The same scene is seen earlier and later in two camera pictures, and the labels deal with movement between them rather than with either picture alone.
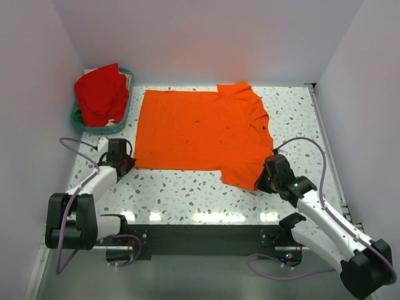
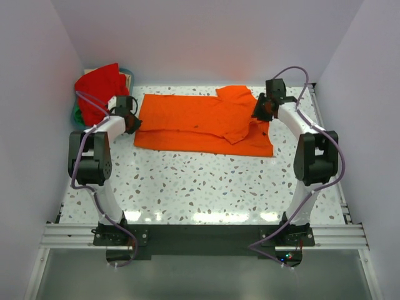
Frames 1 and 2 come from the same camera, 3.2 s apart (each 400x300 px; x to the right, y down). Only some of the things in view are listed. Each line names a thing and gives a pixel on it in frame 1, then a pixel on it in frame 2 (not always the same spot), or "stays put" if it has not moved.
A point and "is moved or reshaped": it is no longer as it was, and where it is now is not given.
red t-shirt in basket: [102, 95] stays put
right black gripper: [259, 184] -> [257, 113]
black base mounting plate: [209, 240] stays put
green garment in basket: [78, 116] stays put
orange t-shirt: [228, 130] is moved or reshaped
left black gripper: [130, 163] -> [136, 125]
